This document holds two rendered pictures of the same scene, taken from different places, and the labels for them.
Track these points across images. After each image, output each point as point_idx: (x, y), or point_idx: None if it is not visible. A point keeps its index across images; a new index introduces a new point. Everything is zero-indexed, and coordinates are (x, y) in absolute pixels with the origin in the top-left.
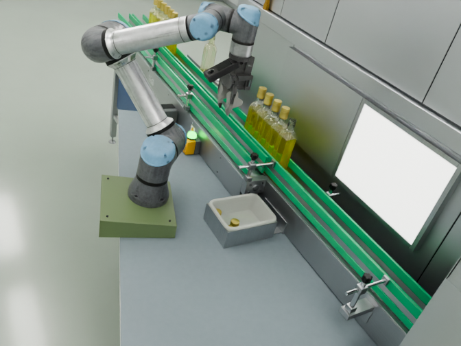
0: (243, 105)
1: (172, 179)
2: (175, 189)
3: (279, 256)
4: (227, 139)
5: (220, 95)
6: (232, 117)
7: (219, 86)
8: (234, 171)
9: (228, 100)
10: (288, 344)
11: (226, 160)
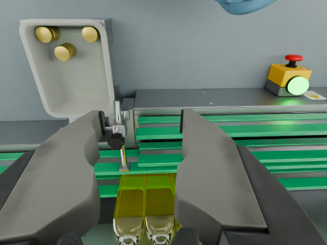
0: (316, 197)
1: (221, 9)
2: (194, 3)
3: (24, 93)
4: (225, 126)
5: (190, 144)
6: (281, 167)
7: (245, 184)
8: (163, 105)
9: (45, 161)
10: None
11: (195, 105)
